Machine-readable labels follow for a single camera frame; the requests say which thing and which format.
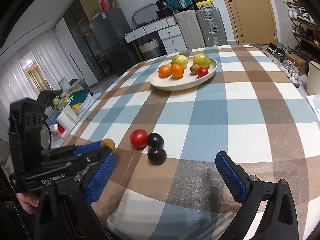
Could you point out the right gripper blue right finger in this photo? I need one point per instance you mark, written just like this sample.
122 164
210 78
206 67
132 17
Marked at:
234 176

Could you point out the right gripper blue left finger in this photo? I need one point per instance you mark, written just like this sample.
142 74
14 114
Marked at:
97 177

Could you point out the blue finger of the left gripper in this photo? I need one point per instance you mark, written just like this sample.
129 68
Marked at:
86 148

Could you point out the brown longan large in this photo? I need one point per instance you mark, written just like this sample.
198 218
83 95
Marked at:
109 143

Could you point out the red tomato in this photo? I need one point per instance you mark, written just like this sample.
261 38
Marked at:
202 71
138 138

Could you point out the dark plum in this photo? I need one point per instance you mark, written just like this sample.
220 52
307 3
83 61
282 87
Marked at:
155 140
157 155

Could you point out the orange mandarin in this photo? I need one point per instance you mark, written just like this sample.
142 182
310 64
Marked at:
164 71
177 71

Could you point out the brown longan small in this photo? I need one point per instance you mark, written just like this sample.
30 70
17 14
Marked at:
194 69

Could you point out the person's left hand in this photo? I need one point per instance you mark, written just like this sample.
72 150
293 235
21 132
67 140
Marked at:
28 201

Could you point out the checkered tablecloth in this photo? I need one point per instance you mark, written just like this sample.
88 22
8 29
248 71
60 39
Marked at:
249 109

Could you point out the cream round plate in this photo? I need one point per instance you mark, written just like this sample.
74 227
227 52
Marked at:
188 80

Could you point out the white laundry basket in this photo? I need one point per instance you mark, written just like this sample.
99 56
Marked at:
151 49

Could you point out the cream waste bin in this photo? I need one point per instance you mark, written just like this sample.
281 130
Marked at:
313 81

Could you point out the grey refrigerator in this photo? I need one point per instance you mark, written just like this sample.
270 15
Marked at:
110 27

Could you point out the black glass cabinet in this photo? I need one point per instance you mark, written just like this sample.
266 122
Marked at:
78 25

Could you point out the white drawer cabinet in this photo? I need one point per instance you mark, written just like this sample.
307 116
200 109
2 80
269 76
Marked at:
166 31

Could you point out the silver suitcase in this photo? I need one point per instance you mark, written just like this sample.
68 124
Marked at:
211 25

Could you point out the beige suitcase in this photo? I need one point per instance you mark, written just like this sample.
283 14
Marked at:
190 29

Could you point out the wooden shoe rack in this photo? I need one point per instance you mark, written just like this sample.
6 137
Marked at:
304 28

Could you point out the wooden door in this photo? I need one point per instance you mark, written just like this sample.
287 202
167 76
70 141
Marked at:
252 21

